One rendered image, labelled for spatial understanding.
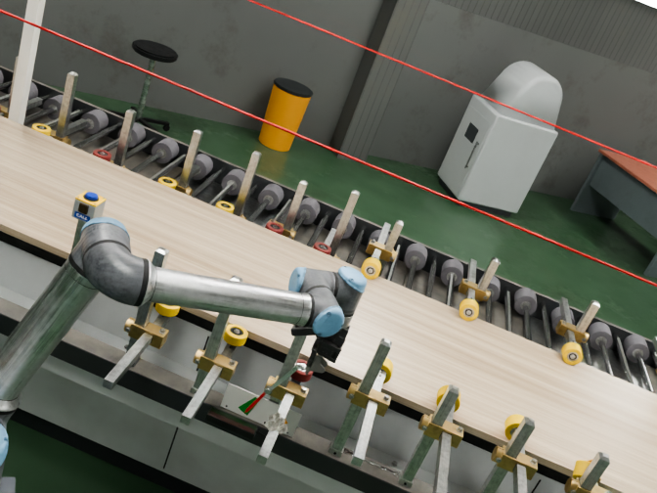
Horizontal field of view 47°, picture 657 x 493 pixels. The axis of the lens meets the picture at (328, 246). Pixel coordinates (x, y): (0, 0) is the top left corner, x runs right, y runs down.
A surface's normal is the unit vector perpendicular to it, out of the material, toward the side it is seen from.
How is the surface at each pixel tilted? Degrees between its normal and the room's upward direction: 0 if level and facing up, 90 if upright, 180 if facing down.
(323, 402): 90
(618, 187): 90
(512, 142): 90
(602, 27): 90
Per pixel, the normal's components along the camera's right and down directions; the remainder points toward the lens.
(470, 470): -0.20, 0.38
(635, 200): -0.89, -0.14
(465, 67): 0.30, 0.53
